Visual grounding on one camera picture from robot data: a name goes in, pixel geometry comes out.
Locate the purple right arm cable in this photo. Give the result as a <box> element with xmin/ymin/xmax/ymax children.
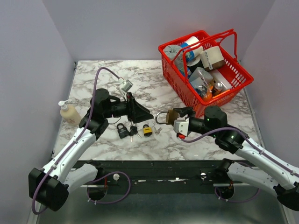
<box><xmin>181</xmin><ymin>129</ymin><xmax>299</xmax><ymax>178</ymax></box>

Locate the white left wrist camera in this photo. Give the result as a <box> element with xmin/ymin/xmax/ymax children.
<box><xmin>120</xmin><ymin>80</ymin><xmax>133</xmax><ymax>92</ymax></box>

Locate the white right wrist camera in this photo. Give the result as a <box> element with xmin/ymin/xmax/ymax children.
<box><xmin>173</xmin><ymin>118</ymin><xmax>189</xmax><ymax>137</ymax></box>

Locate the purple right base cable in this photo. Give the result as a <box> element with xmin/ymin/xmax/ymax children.
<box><xmin>214</xmin><ymin>183</ymin><xmax>260</xmax><ymax>203</ymax></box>

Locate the black and aluminium base rail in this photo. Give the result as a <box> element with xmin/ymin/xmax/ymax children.
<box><xmin>70</xmin><ymin>158</ymin><xmax>281</xmax><ymax>195</ymax></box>

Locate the red plastic shopping basket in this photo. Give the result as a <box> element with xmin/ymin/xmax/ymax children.
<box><xmin>158</xmin><ymin>29</ymin><xmax>254</xmax><ymax>117</ymax></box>

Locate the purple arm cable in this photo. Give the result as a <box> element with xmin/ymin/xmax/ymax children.
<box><xmin>31</xmin><ymin>67</ymin><xmax>124</xmax><ymax>215</ymax></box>
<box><xmin>181</xmin><ymin>129</ymin><xmax>299</xmax><ymax>178</ymax></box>

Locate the grey wrapped roll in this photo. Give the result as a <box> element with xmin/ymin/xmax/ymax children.
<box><xmin>163</xmin><ymin>45</ymin><xmax>184</xmax><ymax>70</ymax></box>

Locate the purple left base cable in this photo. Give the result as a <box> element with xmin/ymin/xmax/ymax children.
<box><xmin>86</xmin><ymin>171</ymin><xmax>130</xmax><ymax>205</ymax></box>

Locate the cream brown foam block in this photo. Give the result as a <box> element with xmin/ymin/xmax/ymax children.
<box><xmin>200</xmin><ymin>46</ymin><xmax>225</xmax><ymax>71</ymax></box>

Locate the brass padlock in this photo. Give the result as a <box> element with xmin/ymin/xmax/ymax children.
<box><xmin>155</xmin><ymin>109</ymin><xmax>178</xmax><ymax>125</ymax></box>

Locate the blue white paper cup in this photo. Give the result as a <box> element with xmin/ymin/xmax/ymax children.
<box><xmin>180</xmin><ymin>36</ymin><xmax>203</xmax><ymax>66</ymax></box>

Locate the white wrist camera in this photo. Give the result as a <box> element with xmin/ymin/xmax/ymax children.
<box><xmin>120</xmin><ymin>80</ymin><xmax>133</xmax><ymax>92</ymax></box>
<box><xmin>173</xmin><ymin>118</ymin><xmax>189</xmax><ymax>137</ymax></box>

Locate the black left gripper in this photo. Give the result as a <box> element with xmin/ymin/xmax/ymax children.
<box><xmin>103</xmin><ymin>92</ymin><xmax>154</xmax><ymax>124</ymax></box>

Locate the yellow black padlock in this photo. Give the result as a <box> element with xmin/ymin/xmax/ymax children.
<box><xmin>143</xmin><ymin>124</ymin><xmax>153</xmax><ymax>137</ymax></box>

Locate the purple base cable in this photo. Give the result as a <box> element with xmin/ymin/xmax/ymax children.
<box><xmin>86</xmin><ymin>171</ymin><xmax>130</xmax><ymax>205</ymax></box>
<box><xmin>214</xmin><ymin>183</ymin><xmax>260</xmax><ymax>203</ymax></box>

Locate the small silver key pair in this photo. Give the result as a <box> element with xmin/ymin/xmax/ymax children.
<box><xmin>154</xmin><ymin>127</ymin><xmax>162</xmax><ymax>135</ymax></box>

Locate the cream soap pump bottle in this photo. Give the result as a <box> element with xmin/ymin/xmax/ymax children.
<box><xmin>58</xmin><ymin>100</ymin><xmax>81</xmax><ymax>126</ymax></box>

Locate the clear plastic box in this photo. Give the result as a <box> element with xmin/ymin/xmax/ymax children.
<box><xmin>189</xmin><ymin>67</ymin><xmax>213</xmax><ymax>89</ymax></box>

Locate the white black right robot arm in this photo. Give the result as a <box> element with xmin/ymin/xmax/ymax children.
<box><xmin>173</xmin><ymin>106</ymin><xmax>299</xmax><ymax>211</ymax></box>

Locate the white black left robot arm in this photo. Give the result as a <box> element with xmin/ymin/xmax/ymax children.
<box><xmin>28</xmin><ymin>88</ymin><xmax>153</xmax><ymax>214</ymax></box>

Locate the black key bunch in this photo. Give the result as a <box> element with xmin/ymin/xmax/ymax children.
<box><xmin>129</xmin><ymin>126</ymin><xmax>142</xmax><ymax>143</ymax></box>

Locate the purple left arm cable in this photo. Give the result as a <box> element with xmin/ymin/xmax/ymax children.
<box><xmin>31</xmin><ymin>67</ymin><xmax>124</xmax><ymax>215</ymax></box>

